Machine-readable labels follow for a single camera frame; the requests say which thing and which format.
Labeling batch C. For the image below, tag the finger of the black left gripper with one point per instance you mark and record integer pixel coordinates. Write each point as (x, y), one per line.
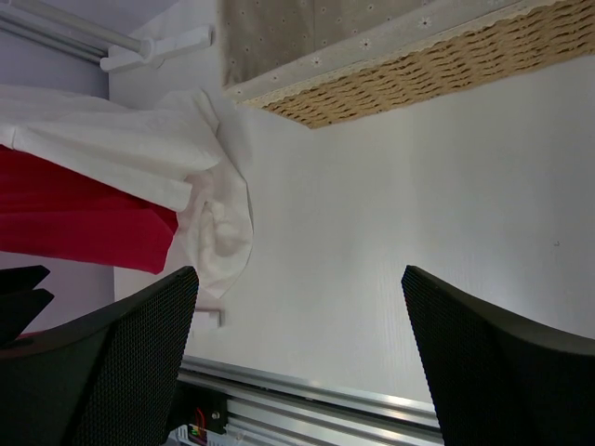
(21, 301)

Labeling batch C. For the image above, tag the metal clothes rack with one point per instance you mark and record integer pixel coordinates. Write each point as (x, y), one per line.
(74, 36)

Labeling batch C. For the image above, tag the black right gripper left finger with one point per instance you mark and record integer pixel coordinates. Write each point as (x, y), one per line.
(107, 378)

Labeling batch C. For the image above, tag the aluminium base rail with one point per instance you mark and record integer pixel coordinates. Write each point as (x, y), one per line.
(272, 409)

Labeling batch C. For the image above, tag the wicker basket with liner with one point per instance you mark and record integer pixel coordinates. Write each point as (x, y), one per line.
(321, 63)

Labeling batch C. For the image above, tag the white printed t shirt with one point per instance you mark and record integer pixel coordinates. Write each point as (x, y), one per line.
(168, 155)

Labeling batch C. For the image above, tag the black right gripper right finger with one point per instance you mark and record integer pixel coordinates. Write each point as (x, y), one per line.
(496, 377)

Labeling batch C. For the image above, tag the red t shirt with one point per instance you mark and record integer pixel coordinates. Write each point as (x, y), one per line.
(48, 210)

